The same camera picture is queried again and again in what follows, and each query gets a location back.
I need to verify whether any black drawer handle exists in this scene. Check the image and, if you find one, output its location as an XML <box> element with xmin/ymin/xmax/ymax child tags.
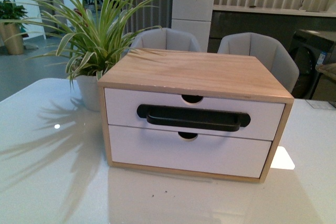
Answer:
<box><xmin>137</xmin><ymin>104</ymin><xmax>251</xmax><ymax>132</ymax></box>

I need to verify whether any white drawer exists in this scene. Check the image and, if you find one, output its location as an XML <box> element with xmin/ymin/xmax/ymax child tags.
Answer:
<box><xmin>104</xmin><ymin>88</ymin><xmax>285</xmax><ymax>141</ymax></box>
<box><xmin>109</xmin><ymin>125</ymin><xmax>271</xmax><ymax>178</ymax></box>

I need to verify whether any wooden two-drawer cabinet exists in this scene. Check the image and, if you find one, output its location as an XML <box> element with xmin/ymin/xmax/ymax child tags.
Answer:
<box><xmin>98</xmin><ymin>49</ymin><xmax>294</xmax><ymax>183</ymax></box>

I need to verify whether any left grey chair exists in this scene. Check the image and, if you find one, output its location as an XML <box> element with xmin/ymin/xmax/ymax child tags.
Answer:
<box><xmin>124</xmin><ymin>28</ymin><xmax>202</xmax><ymax>55</ymax></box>

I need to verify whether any grey chair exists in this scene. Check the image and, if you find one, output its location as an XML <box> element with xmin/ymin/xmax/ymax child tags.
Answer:
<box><xmin>124</xmin><ymin>28</ymin><xmax>202</xmax><ymax>55</ymax></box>
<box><xmin>217</xmin><ymin>32</ymin><xmax>299</xmax><ymax>93</ymax></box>

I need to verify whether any white plant pot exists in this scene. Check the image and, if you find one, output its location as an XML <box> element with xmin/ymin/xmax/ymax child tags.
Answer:
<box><xmin>76</xmin><ymin>75</ymin><xmax>100</xmax><ymax>112</ymax></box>

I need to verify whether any white refrigerator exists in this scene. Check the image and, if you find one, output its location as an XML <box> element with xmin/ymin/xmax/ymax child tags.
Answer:
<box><xmin>171</xmin><ymin>0</ymin><xmax>214</xmax><ymax>52</ymax></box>

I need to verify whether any green spider plant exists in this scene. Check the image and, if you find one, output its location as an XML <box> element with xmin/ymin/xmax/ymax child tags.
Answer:
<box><xmin>0</xmin><ymin>0</ymin><xmax>197</xmax><ymax>92</ymax></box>

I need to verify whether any right grey chair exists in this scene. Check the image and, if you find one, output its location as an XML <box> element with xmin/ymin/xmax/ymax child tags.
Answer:
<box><xmin>217</xmin><ymin>32</ymin><xmax>299</xmax><ymax>93</ymax></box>

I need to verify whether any dark kitchen counter cabinet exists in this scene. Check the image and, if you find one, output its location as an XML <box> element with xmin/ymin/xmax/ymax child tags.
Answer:
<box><xmin>207</xmin><ymin>5</ymin><xmax>335</xmax><ymax>52</ymax></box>

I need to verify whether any table power socket panel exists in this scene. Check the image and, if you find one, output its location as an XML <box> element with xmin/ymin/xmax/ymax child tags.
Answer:
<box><xmin>306</xmin><ymin>100</ymin><xmax>335</xmax><ymax>110</ymax></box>

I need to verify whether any dark washing machine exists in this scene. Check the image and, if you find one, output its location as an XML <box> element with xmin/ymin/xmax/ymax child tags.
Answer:
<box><xmin>289</xmin><ymin>29</ymin><xmax>335</xmax><ymax>99</ymax></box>

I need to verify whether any gold floor planter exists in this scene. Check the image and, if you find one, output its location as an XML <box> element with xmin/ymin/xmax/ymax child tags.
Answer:
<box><xmin>1</xmin><ymin>23</ymin><xmax>24</xmax><ymax>55</ymax></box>

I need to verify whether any background potted plant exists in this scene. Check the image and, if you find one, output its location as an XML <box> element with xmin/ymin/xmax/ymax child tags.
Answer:
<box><xmin>1</xmin><ymin>0</ymin><xmax>27</xmax><ymax>25</ymax></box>

